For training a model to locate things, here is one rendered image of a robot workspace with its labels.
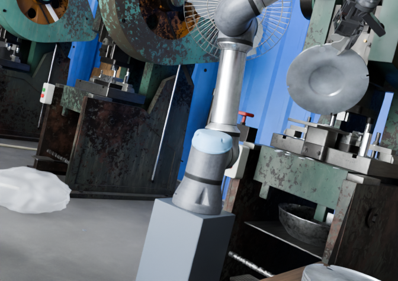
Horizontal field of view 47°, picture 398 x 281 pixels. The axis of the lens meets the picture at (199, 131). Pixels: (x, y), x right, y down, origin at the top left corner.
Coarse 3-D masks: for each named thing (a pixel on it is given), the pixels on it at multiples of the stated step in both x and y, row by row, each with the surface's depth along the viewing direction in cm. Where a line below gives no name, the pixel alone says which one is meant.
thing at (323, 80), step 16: (304, 64) 164; (320, 64) 163; (336, 64) 161; (352, 64) 160; (288, 80) 169; (304, 80) 167; (320, 80) 167; (336, 80) 165; (352, 80) 164; (368, 80) 162; (304, 96) 171; (320, 96) 170; (336, 96) 168; (352, 96) 167; (320, 112) 174; (336, 112) 172
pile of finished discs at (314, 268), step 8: (312, 264) 131; (320, 264) 134; (304, 272) 123; (312, 272) 126; (320, 272) 128; (328, 272) 129; (336, 272) 131; (344, 272) 133; (352, 272) 135; (304, 280) 121; (312, 280) 119; (320, 280) 121; (328, 280) 122; (336, 280) 122; (344, 280) 123; (352, 280) 125; (360, 280) 129; (368, 280) 131; (376, 280) 132
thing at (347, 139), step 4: (340, 136) 185; (344, 136) 184; (348, 136) 182; (352, 136) 183; (356, 136) 185; (360, 136) 187; (336, 140) 186; (340, 140) 185; (344, 140) 183; (348, 140) 182; (352, 140) 184; (356, 140) 186; (352, 144) 184
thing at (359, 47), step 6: (360, 36) 180; (366, 36) 179; (360, 42) 180; (366, 42) 178; (354, 48) 182; (360, 48) 180; (360, 54) 179; (372, 84) 185; (372, 90) 186; (366, 96) 183; (372, 96) 187; (360, 102) 181; (366, 102) 184
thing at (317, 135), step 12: (288, 120) 173; (300, 120) 170; (312, 132) 179; (324, 132) 176; (336, 132) 175; (348, 132) 181; (312, 144) 179; (324, 144) 175; (312, 156) 178; (324, 156) 176
